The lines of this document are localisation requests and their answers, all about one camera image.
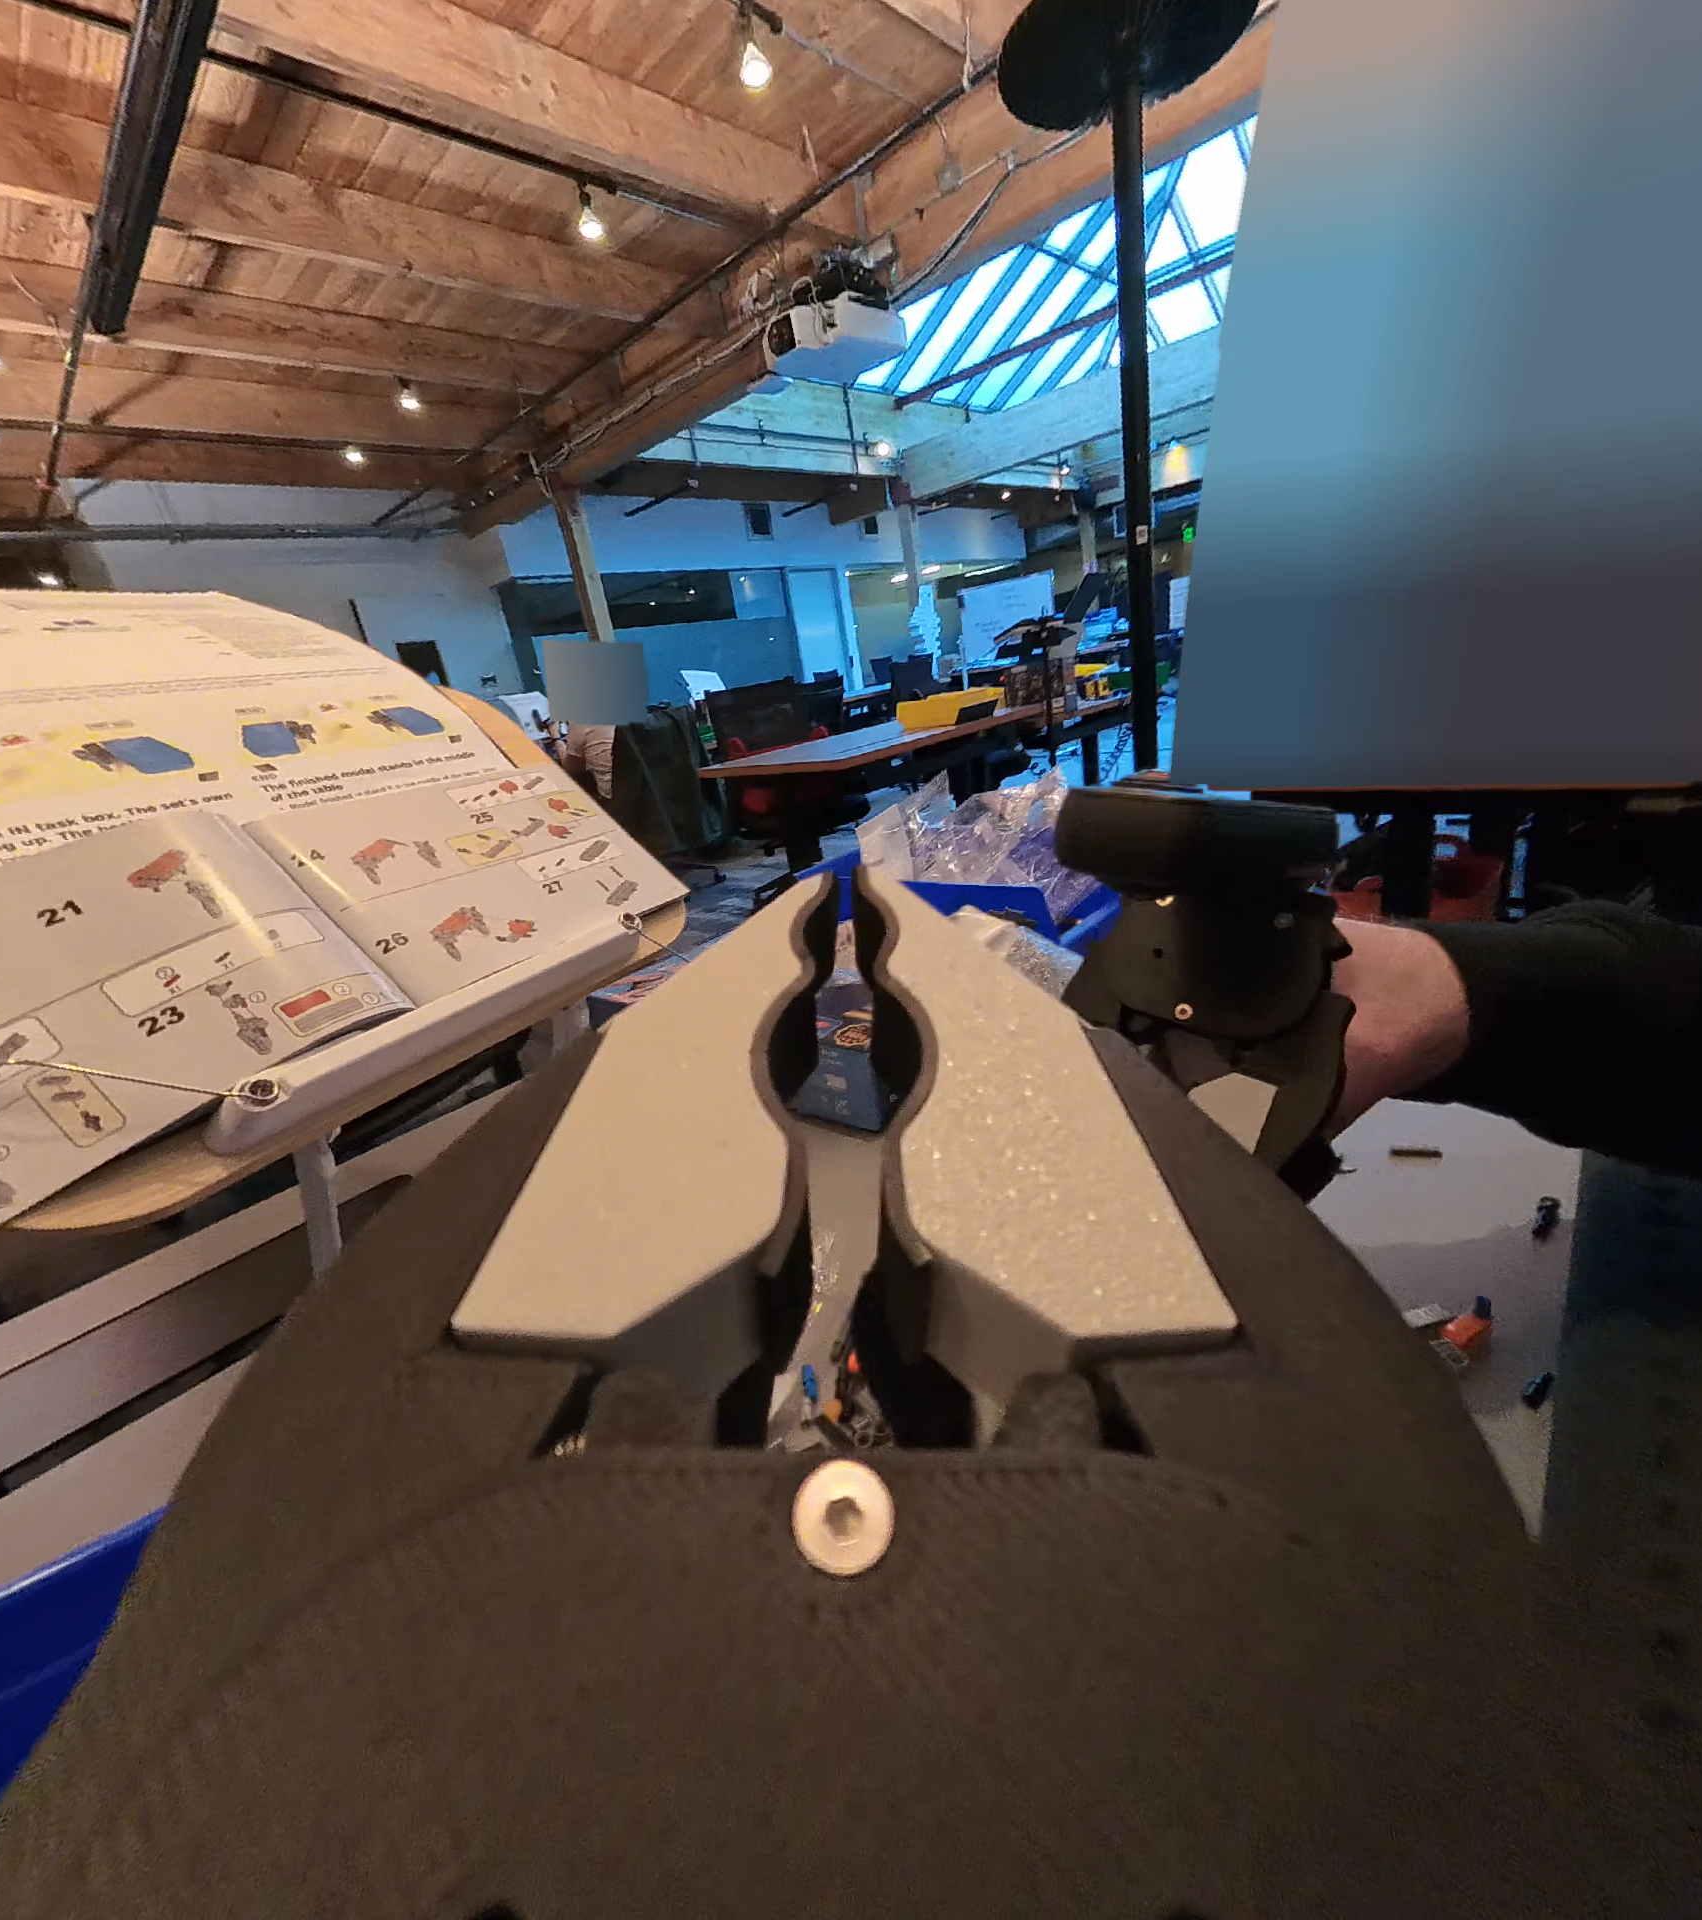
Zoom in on dark blue toy set box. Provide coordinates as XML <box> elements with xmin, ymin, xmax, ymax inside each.
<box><xmin>791</xmin><ymin>973</ymin><xmax>917</xmax><ymax>1136</ymax></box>

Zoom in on ceiling projector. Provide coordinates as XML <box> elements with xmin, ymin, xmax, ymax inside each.
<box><xmin>760</xmin><ymin>292</ymin><xmax>909</xmax><ymax>390</ymax></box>

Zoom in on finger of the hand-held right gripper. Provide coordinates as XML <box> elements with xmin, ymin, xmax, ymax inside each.
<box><xmin>1189</xmin><ymin>1080</ymin><xmax>1283</xmax><ymax>1159</ymax></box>

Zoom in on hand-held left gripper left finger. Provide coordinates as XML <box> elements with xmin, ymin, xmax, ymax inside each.
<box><xmin>449</xmin><ymin>870</ymin><xmax>838</xmax><ymax>1450</ymax></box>

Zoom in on printed instruction sheet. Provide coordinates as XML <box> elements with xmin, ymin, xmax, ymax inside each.
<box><xmin>0</xmin><ymin>588</ymin><xmax>530</xmax><ymax>879</ymax></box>

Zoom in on far wooden desk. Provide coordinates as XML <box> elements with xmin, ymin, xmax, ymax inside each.
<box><xmin>700</xmin><ymin>701</ymin><xmax>1049</xmax><ymax>786</ymax></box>

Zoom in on white board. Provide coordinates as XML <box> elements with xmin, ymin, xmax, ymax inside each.
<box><xmin>957</xmin><ymin>566</ymin><xmax>1058</xmax><ymax>665</ymax></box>

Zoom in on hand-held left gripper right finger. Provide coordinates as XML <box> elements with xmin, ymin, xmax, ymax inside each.
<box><xmin>858</xmin><ymin>866</ymin><xmax>1245</xmax><ymax>1450</ymax></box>

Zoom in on black office chair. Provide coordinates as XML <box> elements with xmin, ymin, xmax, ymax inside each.
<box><xmin>700</xmin><ymin>677</ymin><xmax>855</xmax><ymax>841</ymax></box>

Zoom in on row of ceiling spot lights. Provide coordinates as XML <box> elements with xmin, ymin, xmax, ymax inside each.
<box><xmin>0</xmin><ymin>36</ymin><xmax>794</xmax><ymax>468</ymax></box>

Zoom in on grey desk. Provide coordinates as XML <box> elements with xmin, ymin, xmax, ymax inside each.
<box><xmin>0</xmin><ymin>1094</ymin><xmax>1596</xmax><ymax>1643</ymax></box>

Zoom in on clear plastic bags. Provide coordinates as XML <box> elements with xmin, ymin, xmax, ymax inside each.
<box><xmin>858</xmin><ymin>767</ymin><xmax>1108</xmax><ymax>917</ymax></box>

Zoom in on person's right hand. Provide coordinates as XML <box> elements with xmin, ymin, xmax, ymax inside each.
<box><xmin>1329</xmin><ymin>917</ymin><xmax>1473</xmax><ymax>1116</ymax></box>

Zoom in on person's right forearm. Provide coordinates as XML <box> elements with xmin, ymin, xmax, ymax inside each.
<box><xmin>1407</xmin><ymin>895</ymin><xmax>1702</xmax><ymax>1202</ymax></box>

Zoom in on white book stand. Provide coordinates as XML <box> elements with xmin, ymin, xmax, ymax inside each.
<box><xmin>0</xmin><ymin>682</ymin><xmax>697</xmax><ymax>1280</ymax></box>

